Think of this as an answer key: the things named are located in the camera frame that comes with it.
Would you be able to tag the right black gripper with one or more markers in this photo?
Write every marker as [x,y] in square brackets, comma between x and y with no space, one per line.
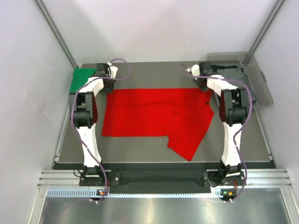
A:
[203,89]

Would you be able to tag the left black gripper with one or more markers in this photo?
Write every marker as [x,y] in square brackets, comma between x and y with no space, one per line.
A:
[110,89]

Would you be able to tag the red t shirt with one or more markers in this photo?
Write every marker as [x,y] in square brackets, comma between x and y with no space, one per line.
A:
[183,115]

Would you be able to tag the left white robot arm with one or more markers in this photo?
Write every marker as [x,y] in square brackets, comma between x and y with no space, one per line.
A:
[84,116]

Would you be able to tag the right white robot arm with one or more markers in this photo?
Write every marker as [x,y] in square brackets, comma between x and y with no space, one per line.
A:
[235,108]

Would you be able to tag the black t shirt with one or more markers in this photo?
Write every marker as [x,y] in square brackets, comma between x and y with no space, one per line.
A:
[215,68]

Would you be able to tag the folded green t shirt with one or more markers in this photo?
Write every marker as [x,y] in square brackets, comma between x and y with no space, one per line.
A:
[80,77]

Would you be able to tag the grey t shirt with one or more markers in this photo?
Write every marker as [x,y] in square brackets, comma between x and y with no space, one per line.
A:
[237,74]

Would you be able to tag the clear plastic bin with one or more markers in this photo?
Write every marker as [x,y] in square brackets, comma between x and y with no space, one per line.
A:
[256,78]

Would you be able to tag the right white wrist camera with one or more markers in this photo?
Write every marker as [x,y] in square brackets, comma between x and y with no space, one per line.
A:
[194,71]

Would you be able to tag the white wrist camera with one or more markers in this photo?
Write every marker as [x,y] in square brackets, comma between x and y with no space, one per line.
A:
[112,70]
[194,71]

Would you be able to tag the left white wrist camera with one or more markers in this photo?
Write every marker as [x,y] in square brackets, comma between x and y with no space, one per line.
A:
[112,70]

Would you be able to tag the left corner aluminium post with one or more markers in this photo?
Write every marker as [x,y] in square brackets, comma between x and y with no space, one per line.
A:
[51,24]

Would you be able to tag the corner aluminium post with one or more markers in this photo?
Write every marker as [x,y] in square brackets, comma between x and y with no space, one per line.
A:
[265,27]
[51,24]

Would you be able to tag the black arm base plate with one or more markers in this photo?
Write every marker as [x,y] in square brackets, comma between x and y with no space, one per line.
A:
[212,178]

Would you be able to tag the right corner aluminium post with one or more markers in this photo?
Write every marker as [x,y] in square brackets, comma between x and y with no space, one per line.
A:
[265,27]

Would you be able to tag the slotted grey cable duct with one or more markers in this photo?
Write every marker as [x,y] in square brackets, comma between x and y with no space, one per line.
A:
[98,193]

